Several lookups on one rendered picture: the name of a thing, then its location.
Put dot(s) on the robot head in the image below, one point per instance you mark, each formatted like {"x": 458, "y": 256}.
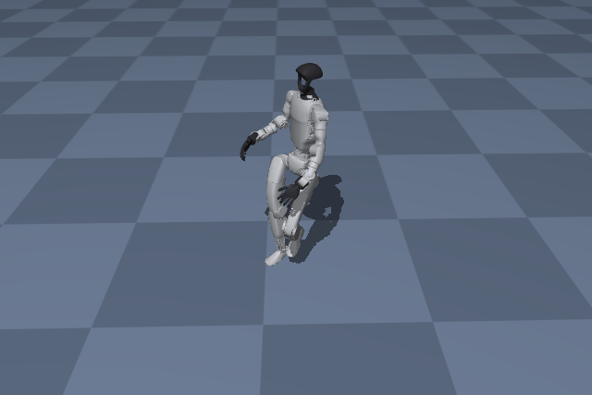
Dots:
{"x": 309, "y": 72}

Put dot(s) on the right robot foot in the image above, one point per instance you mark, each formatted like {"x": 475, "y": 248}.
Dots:
{"x": 275, "y": 257}

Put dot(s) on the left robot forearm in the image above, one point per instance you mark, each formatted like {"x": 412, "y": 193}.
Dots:
{"x": 313, "y": 165}

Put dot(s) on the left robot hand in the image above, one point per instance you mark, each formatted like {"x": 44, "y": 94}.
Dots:
{"x": 292, "y": 191}

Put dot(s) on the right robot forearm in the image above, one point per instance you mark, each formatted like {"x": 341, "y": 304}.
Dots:
{"x": 266, "y": 131}

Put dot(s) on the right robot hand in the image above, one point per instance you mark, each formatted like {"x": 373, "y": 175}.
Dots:
{"x": 250, "y": 141}

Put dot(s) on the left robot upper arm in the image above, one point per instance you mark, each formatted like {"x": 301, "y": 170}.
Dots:
{"x": 320, "y": 118}

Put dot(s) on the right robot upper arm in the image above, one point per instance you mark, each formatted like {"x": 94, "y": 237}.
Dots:
{"x": 283, "y": 121}

